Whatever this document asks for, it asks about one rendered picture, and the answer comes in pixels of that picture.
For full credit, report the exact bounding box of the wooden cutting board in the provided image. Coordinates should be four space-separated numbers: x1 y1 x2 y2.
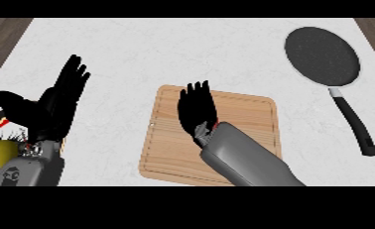
137 84 283 187

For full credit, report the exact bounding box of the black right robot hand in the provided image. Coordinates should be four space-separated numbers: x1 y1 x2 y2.
176 79 220 149

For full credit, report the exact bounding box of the yellow rounded object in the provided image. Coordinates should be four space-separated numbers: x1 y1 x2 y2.
0 139 22 170

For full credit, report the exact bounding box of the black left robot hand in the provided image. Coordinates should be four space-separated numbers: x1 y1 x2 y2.
0 54 93 144

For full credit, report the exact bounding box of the black frying pan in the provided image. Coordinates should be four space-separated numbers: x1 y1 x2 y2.
282 26 375 158

